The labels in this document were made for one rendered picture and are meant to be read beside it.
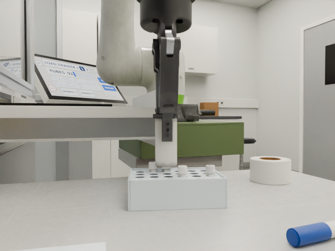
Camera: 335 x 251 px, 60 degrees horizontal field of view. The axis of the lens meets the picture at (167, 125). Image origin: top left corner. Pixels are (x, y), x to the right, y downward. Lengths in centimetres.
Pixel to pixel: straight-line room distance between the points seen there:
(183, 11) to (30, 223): 32
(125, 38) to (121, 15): 7
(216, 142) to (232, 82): 426
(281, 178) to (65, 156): 129
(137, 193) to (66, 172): 130
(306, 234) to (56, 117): 41
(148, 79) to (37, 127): 50
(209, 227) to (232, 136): 61
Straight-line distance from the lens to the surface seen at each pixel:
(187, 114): 98
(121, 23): 90
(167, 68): 38
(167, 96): 38
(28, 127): 54
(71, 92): 153
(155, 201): 37
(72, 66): 172
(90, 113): 53
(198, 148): 86
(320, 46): 443
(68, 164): 163
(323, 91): 430
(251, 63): 539
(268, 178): 53
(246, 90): 527
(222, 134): 89
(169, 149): 41
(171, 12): 41
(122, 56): 92
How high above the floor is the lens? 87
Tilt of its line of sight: 1 degrees down
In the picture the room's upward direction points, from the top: straight up
